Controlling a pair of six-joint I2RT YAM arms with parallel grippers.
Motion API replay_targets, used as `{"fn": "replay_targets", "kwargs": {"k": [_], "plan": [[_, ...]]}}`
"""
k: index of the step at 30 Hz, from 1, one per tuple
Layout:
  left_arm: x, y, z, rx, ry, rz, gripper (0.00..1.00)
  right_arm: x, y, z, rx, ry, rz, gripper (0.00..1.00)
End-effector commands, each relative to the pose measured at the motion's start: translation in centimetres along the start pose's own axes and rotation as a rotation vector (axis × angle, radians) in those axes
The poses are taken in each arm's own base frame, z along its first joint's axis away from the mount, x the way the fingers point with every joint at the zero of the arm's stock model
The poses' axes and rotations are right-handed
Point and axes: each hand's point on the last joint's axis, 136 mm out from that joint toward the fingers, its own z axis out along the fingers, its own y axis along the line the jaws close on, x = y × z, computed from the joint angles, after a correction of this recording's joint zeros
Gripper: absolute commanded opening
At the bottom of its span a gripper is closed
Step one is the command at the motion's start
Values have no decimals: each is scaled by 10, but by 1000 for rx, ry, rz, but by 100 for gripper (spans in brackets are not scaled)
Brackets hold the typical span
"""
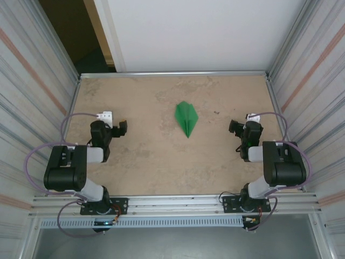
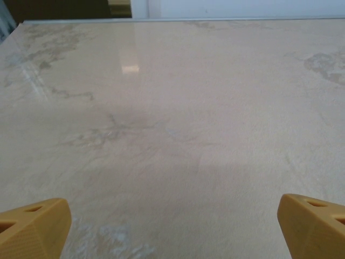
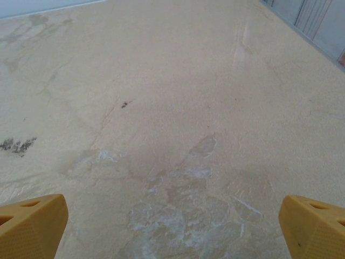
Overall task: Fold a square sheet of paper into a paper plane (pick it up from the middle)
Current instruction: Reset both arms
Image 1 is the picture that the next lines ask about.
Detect green paper sheet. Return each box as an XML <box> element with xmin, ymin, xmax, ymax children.
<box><xmin>175</xmin><ymin>100</ymin><xmax>199</xmax><ymax>139</ymax></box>

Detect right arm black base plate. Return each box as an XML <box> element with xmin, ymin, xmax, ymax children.
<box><xmin>222</xmin><ymin>195</ymin><xmax>271</xmax><ymax>214</ymax></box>

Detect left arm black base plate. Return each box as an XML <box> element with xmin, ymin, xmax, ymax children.
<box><xmin>80</xmin><ymin>196</ymin><xmax>129</xmax><ymax>216</ymax></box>

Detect aluminium frame rail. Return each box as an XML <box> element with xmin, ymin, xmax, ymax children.
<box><xmin>265</xmin><ymin>74</ymin><xmax>307</xmax><ymax>193</ymax></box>
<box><xmin>79</xmin><ymin>70</ymin><xmax>271</xmax><ymax>81</ymax></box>
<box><xmin>45</xmin><ymin>75</ymin><xmax>82</xmax><ymax>197</ymax></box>

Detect black controller box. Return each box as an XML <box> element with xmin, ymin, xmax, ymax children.
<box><xmin>93</xmin><ymin>220</ymin><xmax>115</xmax><ymax>233</ymax></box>
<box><xmin>242</xmin><ymin>215</ymin><xmax>261</xmax><ymax>232</ymax></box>

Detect grey slotted cable duct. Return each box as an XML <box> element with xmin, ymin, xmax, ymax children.
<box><xmin>39</xmin><ymin>215</ymin><xmax>245</xmax><ymax>229</ymax></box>

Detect white board panel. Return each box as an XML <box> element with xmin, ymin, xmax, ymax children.
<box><xmin>93</xmin><ymin>0</ymin><xmax>315</xmax><ymax>73</ymax></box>

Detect grey metal sheet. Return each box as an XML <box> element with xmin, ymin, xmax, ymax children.
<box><xmin>32</xmin><ymin>228</ymin><xmax>323</xmax><ymax>259</ymax></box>

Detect wide aluminium mounting rail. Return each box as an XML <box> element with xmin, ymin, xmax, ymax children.
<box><xmin>31</xmin><ymin>192</ymin><xmax>323</xmax><ymax>217</ymax></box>

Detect corrugated metal side panel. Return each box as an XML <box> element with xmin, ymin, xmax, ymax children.
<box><xmin>265</xmin><ymin>0</ymin><xmax>345</xmax><ymax>259</ymax></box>
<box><xmin>0</xmin><ymin>0</ymin><xmax>81</xmax><ymax>259</ymax></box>

